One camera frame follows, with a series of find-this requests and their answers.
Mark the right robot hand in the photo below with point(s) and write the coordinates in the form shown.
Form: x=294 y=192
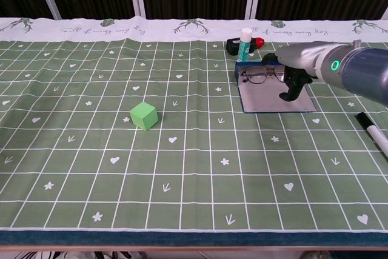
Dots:
x=300 y=57

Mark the black wire-frame eyeglasses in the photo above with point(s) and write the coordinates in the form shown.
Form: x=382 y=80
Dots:
x=256 y=75

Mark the blue glasses case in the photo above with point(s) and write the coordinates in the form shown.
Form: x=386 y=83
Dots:
x=263 y=98

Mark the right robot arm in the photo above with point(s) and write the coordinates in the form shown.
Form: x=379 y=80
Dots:
x=360 y=71

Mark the green white glue stick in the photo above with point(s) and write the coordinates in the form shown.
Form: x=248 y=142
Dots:
x=243 y=49

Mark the black rectangular device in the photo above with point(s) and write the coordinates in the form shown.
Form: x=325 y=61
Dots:
x=232 y=46

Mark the black white marker pen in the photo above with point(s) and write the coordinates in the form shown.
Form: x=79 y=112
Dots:
x=374 y=134

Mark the green grid tablecloth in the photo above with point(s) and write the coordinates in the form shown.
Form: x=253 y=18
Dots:
x=194 y=180

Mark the green cube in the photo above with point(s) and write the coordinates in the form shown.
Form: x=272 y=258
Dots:
x=142 y=118

